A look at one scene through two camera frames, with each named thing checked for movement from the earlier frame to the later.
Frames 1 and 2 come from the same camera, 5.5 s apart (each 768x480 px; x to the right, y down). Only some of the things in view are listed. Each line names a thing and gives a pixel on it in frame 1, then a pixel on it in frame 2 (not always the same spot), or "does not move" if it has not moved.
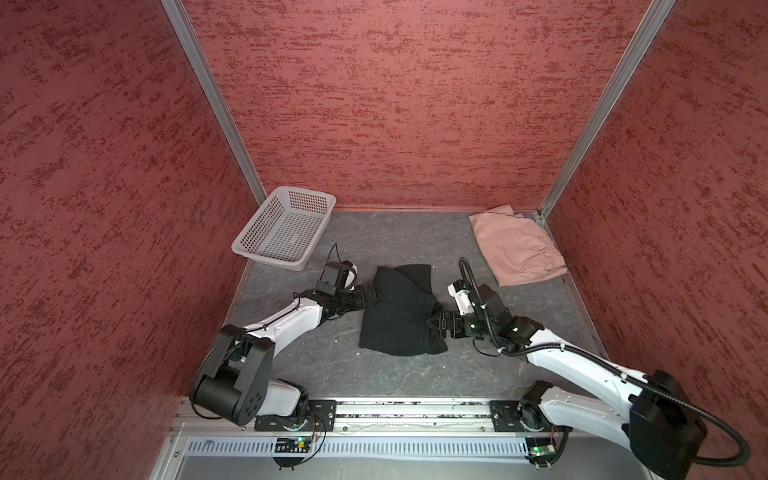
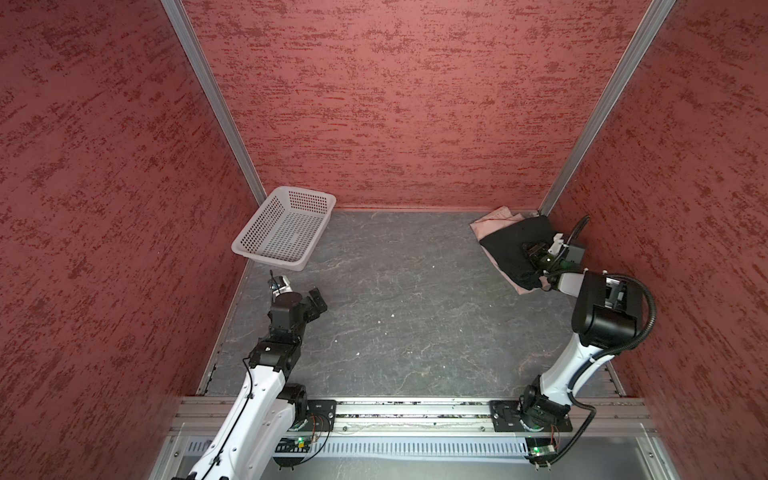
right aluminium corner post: [641, 39] does not move
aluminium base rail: [336, 416] does not move
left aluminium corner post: [196, 53] does not move
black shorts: [397, 320] -> [506, 245]
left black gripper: [361, 303] -> [312, 312]
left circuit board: [295, 444] does not move
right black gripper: [451, 318] -> [534, 251]
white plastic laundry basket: [288, 228] does not move
